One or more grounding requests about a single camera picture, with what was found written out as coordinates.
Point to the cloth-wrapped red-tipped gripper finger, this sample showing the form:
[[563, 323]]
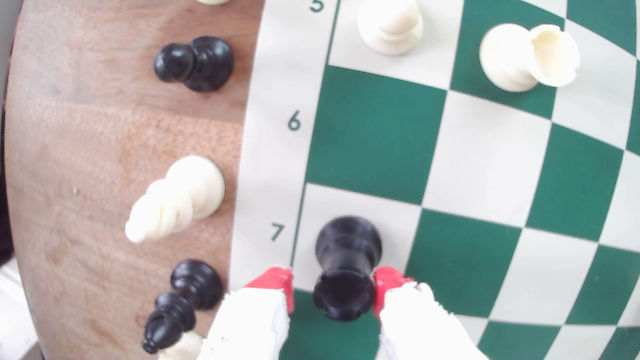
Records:
[[420, 325], [250, 325]]

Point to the black pawn chess piece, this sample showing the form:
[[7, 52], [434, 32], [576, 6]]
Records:
[[197, 63]]

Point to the black bishop chess piece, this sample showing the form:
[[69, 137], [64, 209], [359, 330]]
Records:
[[182, 300]]

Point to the white rook with chipped top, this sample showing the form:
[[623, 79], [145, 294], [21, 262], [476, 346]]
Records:
[[520, 57]]

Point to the green and white chess mat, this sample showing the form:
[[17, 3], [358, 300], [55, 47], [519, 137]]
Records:
[[475, 175]]

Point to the white bishop chess piece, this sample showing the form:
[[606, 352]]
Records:
[[180, 197]]

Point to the black rook chess piece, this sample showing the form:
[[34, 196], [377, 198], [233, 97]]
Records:
[[346, 265]]

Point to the white pawn chess piece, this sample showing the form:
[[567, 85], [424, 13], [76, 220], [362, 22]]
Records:
[[391, 25]]

